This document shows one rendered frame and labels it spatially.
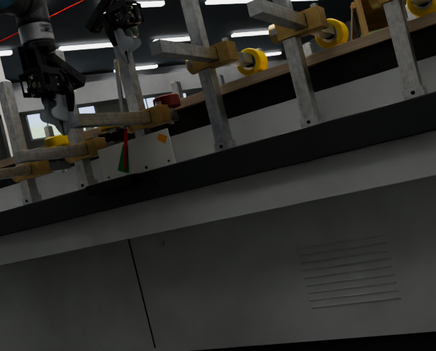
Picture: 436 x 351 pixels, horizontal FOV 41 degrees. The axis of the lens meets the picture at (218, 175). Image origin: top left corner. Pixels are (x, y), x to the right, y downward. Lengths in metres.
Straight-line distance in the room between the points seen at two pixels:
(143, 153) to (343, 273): 0.66
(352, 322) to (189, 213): 0.56
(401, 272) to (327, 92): 0.53
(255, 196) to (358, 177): 0.28
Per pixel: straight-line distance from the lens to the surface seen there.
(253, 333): 1.87
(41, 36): 1.40
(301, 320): 1.79
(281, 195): 1.50
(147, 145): 1.66
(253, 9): 1.21
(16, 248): 2.11
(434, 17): 1.57
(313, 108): 1.43
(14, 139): 2.02
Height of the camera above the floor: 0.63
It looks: level
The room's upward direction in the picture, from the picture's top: 14 degrees counter-clockwise
